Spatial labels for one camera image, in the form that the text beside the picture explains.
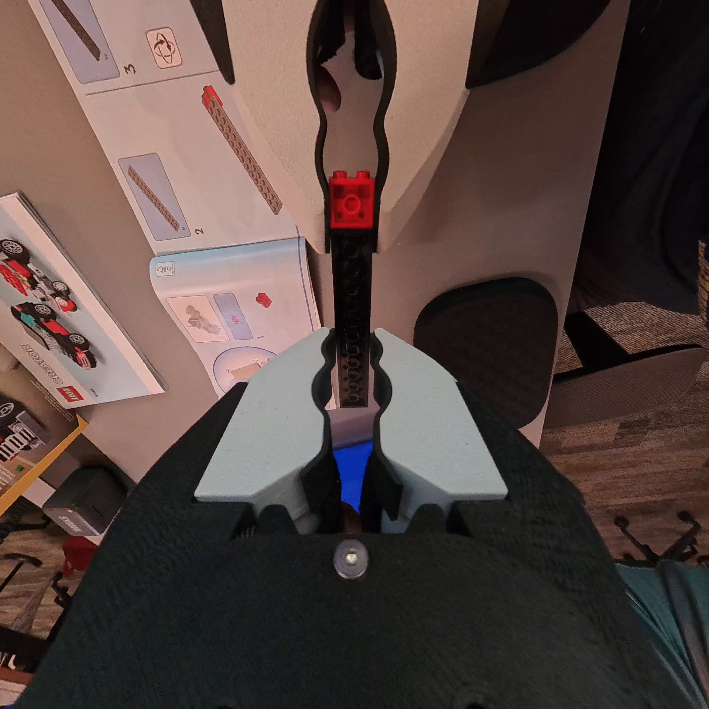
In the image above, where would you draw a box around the black chair base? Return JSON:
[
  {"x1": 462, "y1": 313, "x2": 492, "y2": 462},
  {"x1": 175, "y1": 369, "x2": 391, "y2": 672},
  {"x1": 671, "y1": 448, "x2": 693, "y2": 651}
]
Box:
[{"x1": 612, "y1": 510, "x2": 701, "y2": 566}]

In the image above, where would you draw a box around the black long building plate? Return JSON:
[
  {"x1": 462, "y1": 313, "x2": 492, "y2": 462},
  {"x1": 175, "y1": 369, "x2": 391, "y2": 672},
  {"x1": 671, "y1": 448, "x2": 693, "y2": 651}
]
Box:
[{"x1": 331, "y1": 228, "x2": 380, "y2": 410}]

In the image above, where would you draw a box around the red building brick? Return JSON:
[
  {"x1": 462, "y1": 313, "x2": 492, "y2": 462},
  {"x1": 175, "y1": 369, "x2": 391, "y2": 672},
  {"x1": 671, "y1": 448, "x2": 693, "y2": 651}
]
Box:
[{"x1": 328, "y1": 171, "x2": 377, "y2": 230}]

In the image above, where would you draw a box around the blue plastic bin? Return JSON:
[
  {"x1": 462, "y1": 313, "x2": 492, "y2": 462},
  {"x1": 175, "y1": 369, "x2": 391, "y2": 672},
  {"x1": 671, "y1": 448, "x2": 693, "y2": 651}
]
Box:
[{"x1": 332, "y1": 440, "x2": 374, "y2": 513}]

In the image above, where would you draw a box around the car cover instruction booklet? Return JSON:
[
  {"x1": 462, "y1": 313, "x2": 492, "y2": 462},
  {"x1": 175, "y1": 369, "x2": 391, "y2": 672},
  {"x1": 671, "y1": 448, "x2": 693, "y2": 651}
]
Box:
[{"x1": 0, "y1": 193, "x2": 168, "y2": 411}]

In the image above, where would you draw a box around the teal cloth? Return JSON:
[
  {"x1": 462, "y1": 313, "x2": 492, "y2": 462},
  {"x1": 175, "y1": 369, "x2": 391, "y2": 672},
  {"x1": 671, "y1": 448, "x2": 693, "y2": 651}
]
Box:
[{"x1": 615, "y1": 559, "x2": 709, "y2": 709}]

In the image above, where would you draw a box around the red object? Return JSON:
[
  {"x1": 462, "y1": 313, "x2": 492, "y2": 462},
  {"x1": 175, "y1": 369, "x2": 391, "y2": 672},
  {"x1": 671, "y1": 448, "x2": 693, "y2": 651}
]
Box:
[{"x1": 62, "y1": 534, "x2": 103, "y2": 579}]

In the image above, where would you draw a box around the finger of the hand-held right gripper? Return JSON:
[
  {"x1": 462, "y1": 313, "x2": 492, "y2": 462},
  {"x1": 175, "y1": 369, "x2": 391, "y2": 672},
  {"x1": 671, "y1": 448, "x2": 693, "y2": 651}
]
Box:
[
  {"x1": 222, "y1": 0, "x2": 333, "y2": 256},
  {"x1": 372, "y1": 0, "x2": 480, "y2": 254}
]

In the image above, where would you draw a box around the yellow toy set box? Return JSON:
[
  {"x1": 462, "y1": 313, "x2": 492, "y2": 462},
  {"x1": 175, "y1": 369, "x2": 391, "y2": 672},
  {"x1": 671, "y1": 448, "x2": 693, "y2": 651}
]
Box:
[{"x1": 0, "y1": 390, "x2": 89, "y2": 516}]

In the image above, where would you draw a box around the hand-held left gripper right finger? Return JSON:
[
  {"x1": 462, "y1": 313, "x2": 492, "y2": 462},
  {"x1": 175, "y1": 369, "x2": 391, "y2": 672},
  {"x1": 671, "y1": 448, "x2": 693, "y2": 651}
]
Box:
[{"x1": 374, "y1": 328, "x2": 509, "y2": 532}]

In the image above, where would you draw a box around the grey rounded base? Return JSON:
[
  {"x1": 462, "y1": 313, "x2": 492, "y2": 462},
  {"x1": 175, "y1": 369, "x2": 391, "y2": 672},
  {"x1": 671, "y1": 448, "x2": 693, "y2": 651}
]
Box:
[{"x1": 545, "y1": 345, "x2": 705, "y2": 428}]

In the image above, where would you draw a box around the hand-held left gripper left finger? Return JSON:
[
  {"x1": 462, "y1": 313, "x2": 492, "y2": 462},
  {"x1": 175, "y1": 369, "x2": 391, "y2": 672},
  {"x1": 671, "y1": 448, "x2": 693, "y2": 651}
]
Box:
[{"x1": 194, "y1": 327, "x2": 333, "y2": 532}]

